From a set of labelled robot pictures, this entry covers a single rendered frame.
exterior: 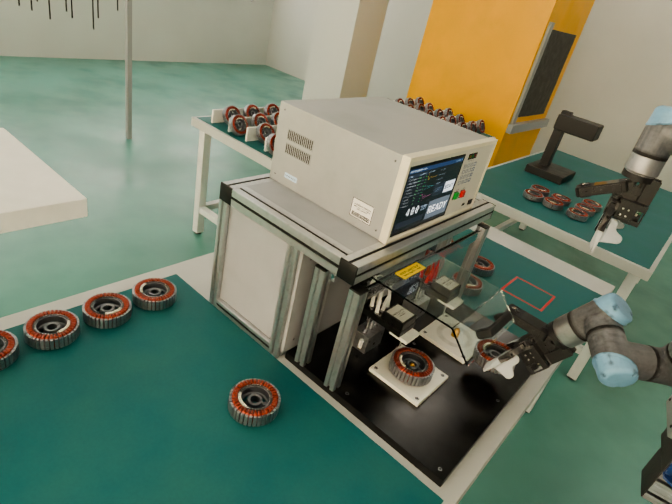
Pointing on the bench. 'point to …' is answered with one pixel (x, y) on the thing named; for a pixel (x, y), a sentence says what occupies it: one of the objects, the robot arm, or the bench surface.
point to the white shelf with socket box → (33, 190)
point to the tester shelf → (336, 228)
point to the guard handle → (494, 325)
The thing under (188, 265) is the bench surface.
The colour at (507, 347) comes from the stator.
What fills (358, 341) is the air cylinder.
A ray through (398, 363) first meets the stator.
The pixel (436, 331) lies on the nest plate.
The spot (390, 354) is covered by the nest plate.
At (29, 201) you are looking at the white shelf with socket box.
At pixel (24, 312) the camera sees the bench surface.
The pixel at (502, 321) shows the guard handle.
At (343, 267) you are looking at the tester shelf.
